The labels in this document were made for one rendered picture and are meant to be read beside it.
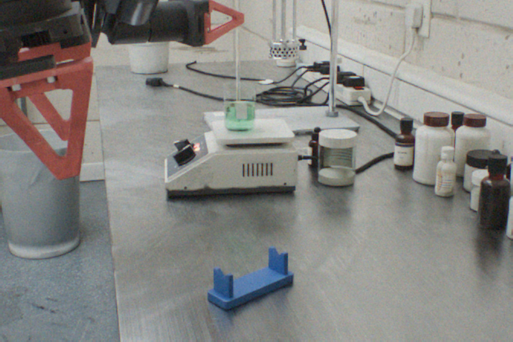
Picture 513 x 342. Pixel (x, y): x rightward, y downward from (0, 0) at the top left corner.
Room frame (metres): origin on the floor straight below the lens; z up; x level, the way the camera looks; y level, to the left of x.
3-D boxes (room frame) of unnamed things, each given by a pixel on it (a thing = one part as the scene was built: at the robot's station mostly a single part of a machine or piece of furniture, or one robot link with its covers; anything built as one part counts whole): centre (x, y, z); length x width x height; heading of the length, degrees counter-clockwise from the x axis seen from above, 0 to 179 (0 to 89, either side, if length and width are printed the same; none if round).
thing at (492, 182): (0.89, -0.32, 0.80); 0.04 x 0.04 x 0.10
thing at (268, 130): (1.07, 0.01, 0.83); 0.12 x 0.12 x 0.01; 7
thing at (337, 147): (1.07, -0.13, 0.79); 0.06 x 0.06 x 0.08
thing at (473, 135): (1.10, -0.35, 0.80); 0.06 x 0.06 x 0.10
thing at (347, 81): (1.68, -0.22, 0.80); 0.07 x 0.04 x 0.02; 103
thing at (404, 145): (1.15, -0.25, 0.79); 0.03 x 0.03 x 0.08
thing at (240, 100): (1.06, 0.03, 0.87); 0.06 x 0.05 x 0.08; 36
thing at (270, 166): (1.07, 0.03, 0.79); 0.22 x 0.13 x 0.08; 97
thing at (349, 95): (1.82, -0.20, 0.77); 0.40 x 0.06 x 0.04; 13
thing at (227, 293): (0.70, 0.01, 0.77); 0.10 x 0.03 x 0.04; 132
